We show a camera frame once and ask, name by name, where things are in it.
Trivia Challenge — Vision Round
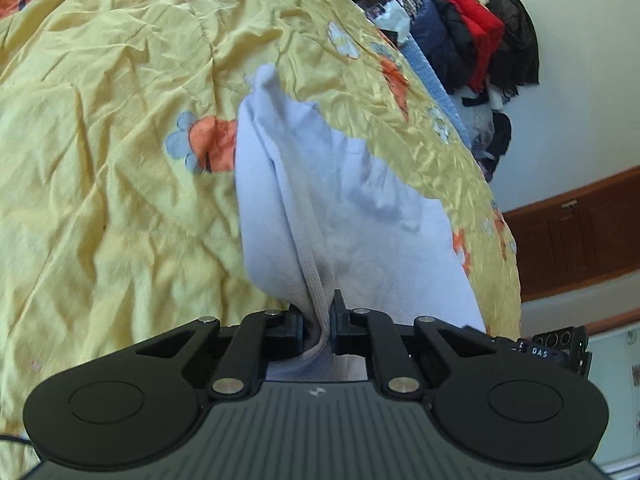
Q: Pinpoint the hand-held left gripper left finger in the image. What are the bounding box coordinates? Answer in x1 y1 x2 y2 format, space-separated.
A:
137 310 307 395

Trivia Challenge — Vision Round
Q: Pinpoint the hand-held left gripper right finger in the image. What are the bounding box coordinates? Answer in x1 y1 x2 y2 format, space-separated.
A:
329 289 502 395

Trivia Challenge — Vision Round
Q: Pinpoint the white garment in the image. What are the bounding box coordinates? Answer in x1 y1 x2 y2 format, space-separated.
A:
234 64 488 383

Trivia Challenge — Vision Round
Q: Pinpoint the brown wooden door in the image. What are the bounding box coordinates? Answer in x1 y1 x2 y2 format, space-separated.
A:
501 167 640 304

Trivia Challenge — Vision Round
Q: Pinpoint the black bag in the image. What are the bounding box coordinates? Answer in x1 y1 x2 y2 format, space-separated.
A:
479 112 514 182

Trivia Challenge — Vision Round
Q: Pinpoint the yellow floral blanket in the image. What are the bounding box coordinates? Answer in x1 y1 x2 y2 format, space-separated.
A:
0 0 524 466

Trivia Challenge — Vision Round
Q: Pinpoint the blue knitted blanket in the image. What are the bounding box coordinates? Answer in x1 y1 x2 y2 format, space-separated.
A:
340 0 472 147

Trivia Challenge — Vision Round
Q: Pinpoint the navy padded jacket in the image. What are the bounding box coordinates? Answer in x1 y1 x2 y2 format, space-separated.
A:
410 0 477 96

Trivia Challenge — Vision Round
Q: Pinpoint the black mesh garment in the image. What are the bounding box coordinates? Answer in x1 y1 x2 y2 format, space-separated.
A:
487 0 541 97

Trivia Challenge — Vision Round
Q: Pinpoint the printed plastic bag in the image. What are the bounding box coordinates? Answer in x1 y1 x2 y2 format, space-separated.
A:
356 0 416 47

